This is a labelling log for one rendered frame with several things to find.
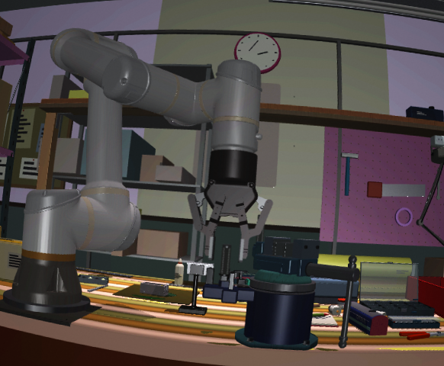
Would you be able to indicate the small grey metal part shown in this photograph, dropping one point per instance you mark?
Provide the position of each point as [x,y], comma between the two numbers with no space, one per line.
[335,309]

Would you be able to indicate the white glue bottle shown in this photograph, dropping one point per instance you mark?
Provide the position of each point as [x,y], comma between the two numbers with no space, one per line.
[179,272]

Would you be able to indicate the grey model wagon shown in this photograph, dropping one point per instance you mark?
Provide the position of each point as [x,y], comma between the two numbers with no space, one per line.
[154,288]

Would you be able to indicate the grey block on black stand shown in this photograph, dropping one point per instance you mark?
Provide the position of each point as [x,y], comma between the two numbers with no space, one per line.
[195,289]

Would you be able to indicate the grey upright gauge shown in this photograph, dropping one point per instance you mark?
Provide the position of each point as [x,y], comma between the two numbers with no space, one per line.
[226,263]

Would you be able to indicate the red screwdriver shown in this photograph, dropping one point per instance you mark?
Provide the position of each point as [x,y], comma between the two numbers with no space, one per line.
[416,335]

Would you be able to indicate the blue and red model locomotive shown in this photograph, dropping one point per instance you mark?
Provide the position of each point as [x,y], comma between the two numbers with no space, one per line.
[369,318]

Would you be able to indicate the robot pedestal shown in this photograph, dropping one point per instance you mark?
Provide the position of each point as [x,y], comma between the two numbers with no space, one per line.
[46,284]

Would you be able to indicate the white wall clock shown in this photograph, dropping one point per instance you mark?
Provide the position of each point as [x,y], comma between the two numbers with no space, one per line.
[258,47]

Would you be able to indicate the grey model track piece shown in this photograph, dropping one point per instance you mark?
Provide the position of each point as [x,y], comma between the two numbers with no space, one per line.
[94,279]

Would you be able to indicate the black desk lamp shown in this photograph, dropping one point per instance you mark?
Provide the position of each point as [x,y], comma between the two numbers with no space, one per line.
[432,202]

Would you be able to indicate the white notepad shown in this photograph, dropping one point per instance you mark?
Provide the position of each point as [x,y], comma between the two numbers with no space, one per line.
[325,321]

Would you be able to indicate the black vise screw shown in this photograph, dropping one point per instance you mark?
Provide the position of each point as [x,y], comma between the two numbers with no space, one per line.
[327,270]

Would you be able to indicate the dark blue vise swivel base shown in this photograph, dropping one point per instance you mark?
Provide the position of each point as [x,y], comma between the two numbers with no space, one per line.
[279,309]

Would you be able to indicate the green cutting mat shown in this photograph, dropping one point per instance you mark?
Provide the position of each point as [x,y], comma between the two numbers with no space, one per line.
[130,293]

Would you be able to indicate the open grey tool case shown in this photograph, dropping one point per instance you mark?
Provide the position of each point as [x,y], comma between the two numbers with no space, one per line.
[386,282]

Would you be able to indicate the dark blue locomotive chassis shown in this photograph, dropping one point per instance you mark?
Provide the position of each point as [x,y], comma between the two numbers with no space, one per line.
[226,293]

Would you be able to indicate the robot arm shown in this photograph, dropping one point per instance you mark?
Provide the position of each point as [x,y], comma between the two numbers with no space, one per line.
[103,133]

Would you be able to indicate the pink pegboard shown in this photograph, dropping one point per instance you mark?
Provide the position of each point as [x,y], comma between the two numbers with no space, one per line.
[359,217]

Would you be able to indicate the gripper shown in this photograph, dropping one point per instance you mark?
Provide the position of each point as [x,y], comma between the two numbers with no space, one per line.
[232,167]

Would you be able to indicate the dark blue vise body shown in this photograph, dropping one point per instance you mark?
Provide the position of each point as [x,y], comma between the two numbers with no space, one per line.
[287,249]

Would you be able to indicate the brown wooden shelf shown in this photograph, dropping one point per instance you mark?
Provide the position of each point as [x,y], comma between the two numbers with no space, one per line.
[321,113]

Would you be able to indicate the black tommy bar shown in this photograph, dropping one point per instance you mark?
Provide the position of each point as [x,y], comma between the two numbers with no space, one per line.
[348,301]

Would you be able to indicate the pink small box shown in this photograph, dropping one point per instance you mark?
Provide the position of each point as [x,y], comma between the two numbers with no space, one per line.
[412,287]

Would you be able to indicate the dark blue box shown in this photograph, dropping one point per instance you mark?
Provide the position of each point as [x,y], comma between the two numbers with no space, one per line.
[424,113]

